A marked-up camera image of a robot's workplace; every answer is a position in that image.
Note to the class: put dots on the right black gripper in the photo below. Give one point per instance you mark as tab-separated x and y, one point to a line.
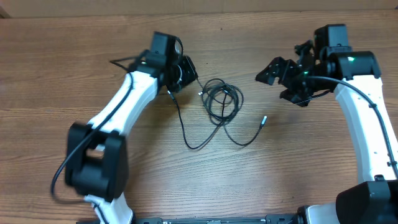
286	67

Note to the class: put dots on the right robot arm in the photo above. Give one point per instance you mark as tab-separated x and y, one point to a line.
328	64

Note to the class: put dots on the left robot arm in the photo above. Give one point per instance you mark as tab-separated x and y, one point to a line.
96	163

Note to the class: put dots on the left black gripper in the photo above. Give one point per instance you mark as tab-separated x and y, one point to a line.
192	73

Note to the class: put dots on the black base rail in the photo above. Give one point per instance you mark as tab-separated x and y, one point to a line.
217	220

